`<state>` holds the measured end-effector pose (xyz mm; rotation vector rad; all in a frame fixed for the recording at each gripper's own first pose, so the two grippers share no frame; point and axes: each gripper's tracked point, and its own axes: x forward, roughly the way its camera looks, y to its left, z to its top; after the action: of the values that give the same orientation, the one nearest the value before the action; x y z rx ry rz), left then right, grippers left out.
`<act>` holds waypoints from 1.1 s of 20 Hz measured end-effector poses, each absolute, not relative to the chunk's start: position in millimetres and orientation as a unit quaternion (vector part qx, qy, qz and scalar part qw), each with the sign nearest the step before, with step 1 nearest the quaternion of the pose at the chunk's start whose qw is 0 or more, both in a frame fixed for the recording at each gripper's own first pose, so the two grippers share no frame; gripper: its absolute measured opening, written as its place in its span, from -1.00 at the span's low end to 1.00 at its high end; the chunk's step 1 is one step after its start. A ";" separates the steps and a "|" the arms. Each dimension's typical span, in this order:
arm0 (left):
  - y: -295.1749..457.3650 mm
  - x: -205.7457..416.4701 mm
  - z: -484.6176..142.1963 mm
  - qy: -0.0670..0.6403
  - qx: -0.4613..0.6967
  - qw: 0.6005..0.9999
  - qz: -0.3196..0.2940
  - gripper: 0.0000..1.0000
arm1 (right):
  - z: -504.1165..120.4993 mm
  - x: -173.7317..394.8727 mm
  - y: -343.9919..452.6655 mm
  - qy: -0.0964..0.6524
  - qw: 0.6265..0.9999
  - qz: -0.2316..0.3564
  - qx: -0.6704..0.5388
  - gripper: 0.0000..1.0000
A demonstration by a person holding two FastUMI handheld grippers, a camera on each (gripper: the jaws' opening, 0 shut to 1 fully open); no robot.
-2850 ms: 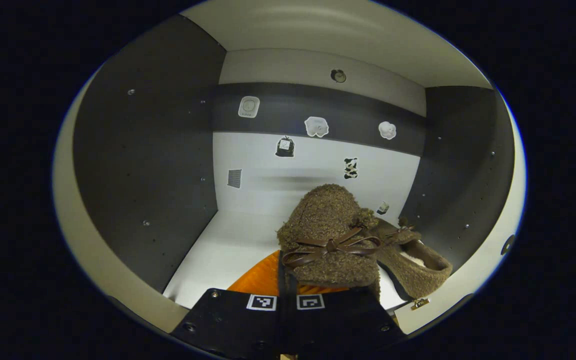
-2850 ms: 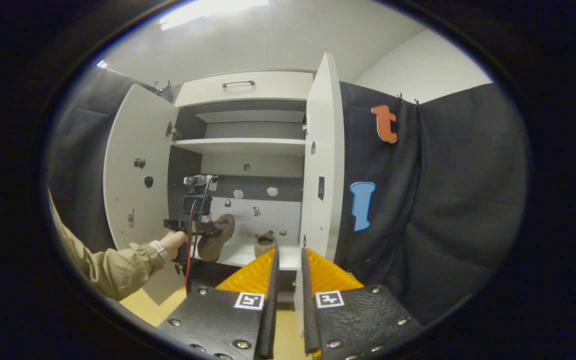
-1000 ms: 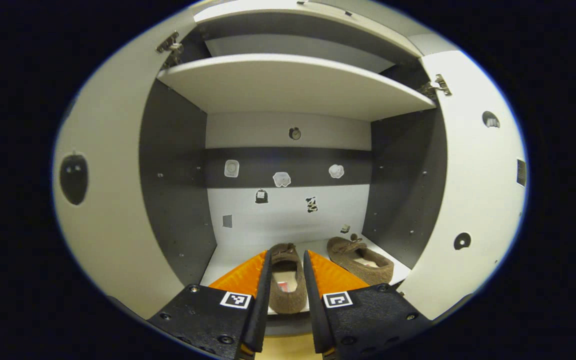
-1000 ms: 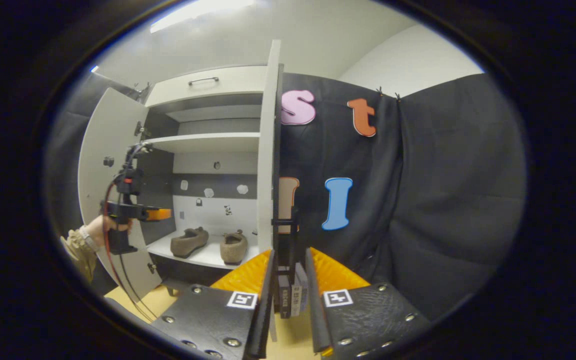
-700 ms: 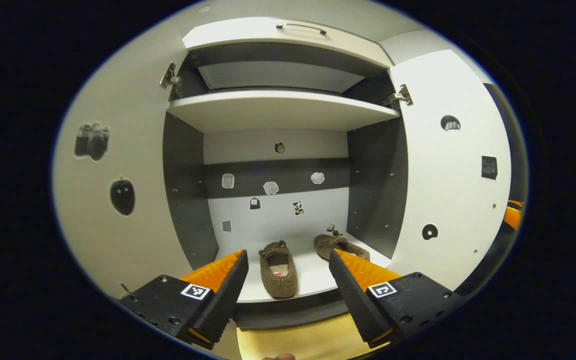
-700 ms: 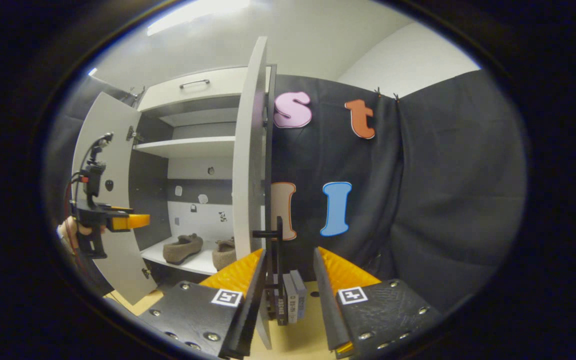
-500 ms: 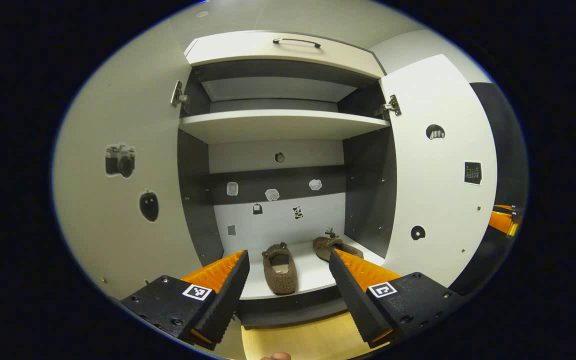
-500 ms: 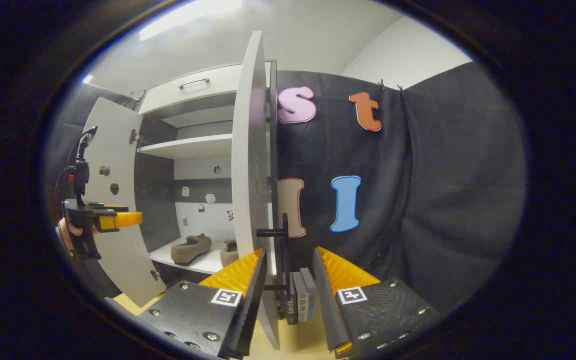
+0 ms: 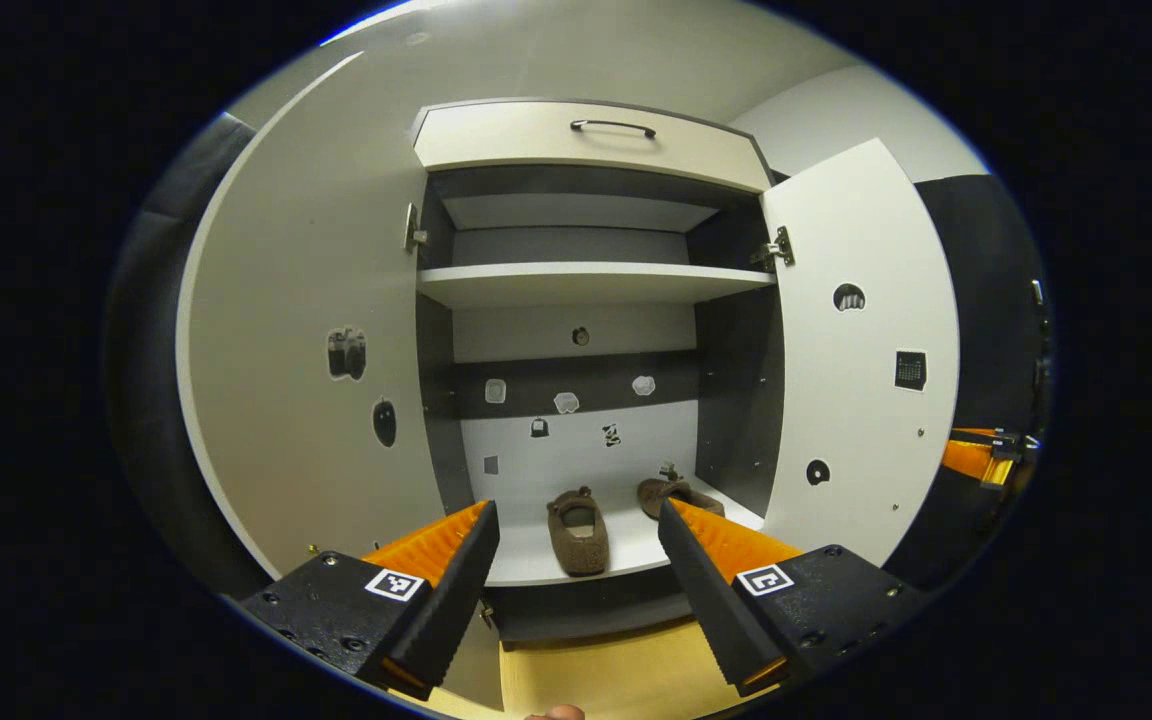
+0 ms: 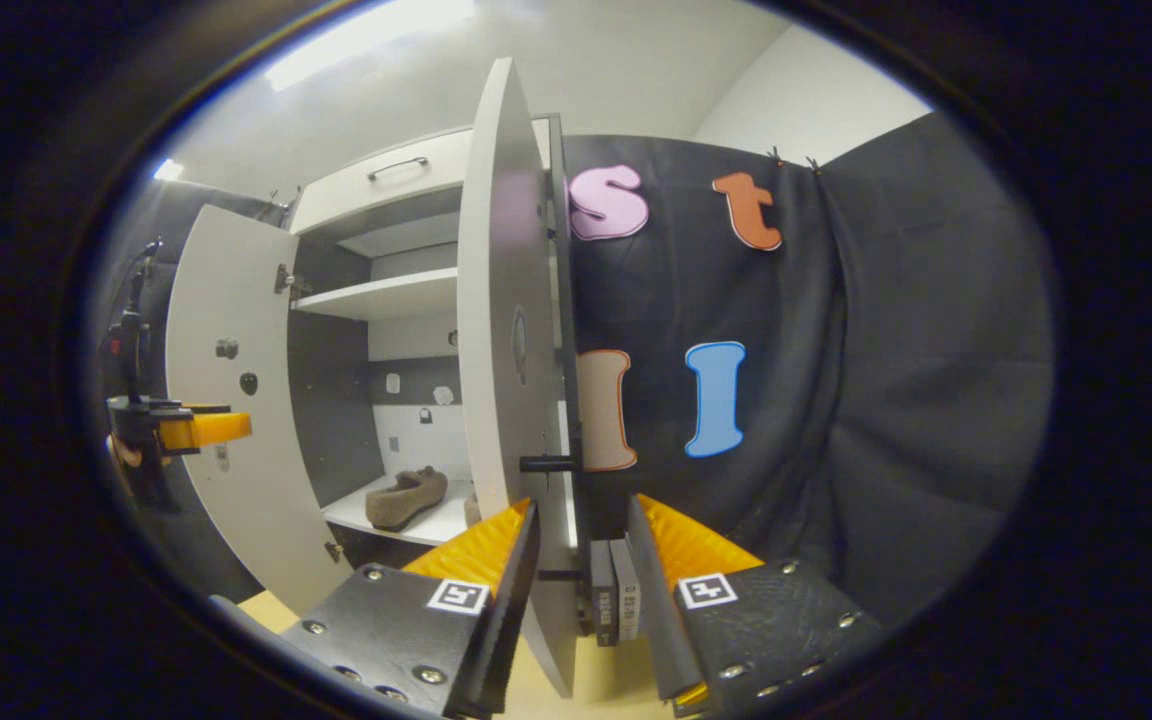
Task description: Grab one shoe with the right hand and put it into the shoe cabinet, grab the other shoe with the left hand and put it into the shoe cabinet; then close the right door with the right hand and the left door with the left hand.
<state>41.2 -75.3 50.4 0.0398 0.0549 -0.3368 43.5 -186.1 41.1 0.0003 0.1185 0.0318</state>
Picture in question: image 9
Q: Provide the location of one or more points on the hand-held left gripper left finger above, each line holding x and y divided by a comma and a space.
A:
451, 600

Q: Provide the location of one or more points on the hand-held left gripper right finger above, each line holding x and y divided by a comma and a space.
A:
706, 600

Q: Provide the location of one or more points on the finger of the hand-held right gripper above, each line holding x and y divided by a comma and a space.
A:
966, 458

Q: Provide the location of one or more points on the brown fuzzy shoe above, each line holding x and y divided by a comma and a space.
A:
661, 492
579, 545

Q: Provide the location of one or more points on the metal door hinge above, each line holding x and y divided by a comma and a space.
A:
776, 248
413, 235
486, 612

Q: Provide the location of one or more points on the white cabinet drawer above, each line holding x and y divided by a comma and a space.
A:
536, 140

